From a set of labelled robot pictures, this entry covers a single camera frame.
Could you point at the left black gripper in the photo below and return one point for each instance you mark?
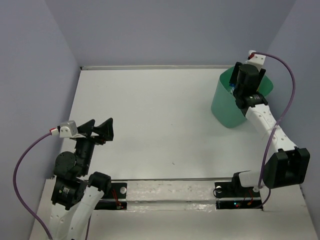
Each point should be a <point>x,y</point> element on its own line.
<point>106,129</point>

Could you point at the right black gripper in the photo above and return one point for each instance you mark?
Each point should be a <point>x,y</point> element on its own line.
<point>234,78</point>

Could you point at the blue label clear bottle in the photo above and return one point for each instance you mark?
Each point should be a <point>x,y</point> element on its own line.
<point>231,88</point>

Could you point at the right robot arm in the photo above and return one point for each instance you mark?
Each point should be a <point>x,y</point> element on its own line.
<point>283,162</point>

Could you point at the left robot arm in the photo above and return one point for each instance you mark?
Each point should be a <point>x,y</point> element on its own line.
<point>73,198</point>

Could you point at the green plastic bin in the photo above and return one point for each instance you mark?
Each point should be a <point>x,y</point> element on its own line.
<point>232,112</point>

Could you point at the white foam strip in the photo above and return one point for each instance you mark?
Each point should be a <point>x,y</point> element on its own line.
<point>170,195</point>

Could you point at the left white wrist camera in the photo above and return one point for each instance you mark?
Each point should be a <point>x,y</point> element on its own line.
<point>69,130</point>

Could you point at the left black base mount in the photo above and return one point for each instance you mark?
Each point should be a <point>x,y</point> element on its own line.
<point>115,200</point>

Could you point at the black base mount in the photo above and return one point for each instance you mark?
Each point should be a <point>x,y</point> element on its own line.
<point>115,200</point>
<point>231,195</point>

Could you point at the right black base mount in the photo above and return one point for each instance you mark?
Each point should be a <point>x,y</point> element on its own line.
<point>231,195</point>

